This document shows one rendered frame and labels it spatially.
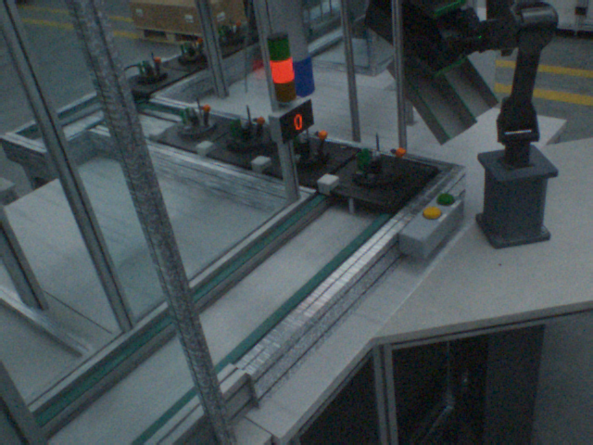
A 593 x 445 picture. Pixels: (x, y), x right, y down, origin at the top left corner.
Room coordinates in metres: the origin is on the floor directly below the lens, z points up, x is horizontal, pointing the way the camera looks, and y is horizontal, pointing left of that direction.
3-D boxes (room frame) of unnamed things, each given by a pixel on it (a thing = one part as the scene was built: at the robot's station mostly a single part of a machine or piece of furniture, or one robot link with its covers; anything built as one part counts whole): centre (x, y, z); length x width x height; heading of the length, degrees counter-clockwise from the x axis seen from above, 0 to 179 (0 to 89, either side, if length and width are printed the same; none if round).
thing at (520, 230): (1.27, -0.55, 0.96); 0.15 x 0.15 x 0.20; 1
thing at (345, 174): (1.46, -0.24, 0.96); 0.24 x 0.24 x 0.02; 46
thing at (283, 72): (1.41, -0.02, 1.33); 0.05 x 0.05 x 0.05
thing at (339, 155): (1.64, -0.06, 1.01); 0.24 x 0.24 x 0.13; 46
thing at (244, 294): (1.27, -0.01, 0.91); 0.84 x 0.28 x 0.10; 136
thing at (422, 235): (1.25, -0.33, 0.93); 0.21 x 0.07 x 0.06; 136
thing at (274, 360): (1.16, -0.16, 0.91); 0.89 x 0.06 x 0.11; 136
